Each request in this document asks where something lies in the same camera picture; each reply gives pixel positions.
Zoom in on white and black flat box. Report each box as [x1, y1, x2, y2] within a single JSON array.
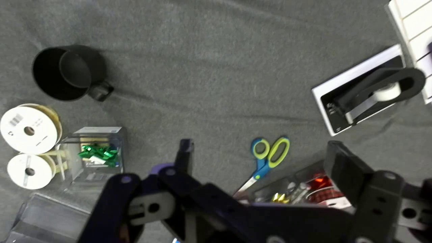
[[311, 44, 407, 137]]

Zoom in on red ribbon roll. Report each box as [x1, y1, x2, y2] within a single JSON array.
[[305, 173, 345, 204]]

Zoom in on white slatted panel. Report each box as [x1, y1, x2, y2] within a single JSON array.
[[385, 0, 432, 105]]

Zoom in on blue and green scissors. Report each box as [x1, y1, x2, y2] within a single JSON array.
[[233, 136, 291, 198]]

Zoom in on clear tape roll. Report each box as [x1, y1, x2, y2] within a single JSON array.
[[371, 83, 402, 102]]

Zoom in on black tape dispenser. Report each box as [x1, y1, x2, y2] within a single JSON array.
[[332, 67, 426, 126]]

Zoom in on large white ribbon spool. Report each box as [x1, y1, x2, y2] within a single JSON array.
[[0, 103, 63, 155]]

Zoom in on green gift bow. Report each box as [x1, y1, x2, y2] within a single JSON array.
[[77, 144, 119, 168]]

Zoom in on small white ribbon spool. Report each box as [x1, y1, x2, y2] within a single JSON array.
[[7, 150, 69, 190]]

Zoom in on clear plastic container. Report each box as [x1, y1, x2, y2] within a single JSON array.
[[55, 127, 127, 190]]

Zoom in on clear plastic tray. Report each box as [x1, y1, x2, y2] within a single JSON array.
[[236, 160, 355, 210]]

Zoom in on black cup with handle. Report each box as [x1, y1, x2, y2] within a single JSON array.
[[32, 45, 114, 102]]

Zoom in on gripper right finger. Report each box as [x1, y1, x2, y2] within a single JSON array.
[[323, 140, 432, 243]]

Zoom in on gold gift bow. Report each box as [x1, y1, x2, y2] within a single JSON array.
[[271, 192, 291, 204]]

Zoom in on clear plastic lid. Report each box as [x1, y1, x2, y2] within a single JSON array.
[[3, 192, 92, 243]]

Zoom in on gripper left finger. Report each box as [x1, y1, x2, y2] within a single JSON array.
[[77, 138, 251, 243]]

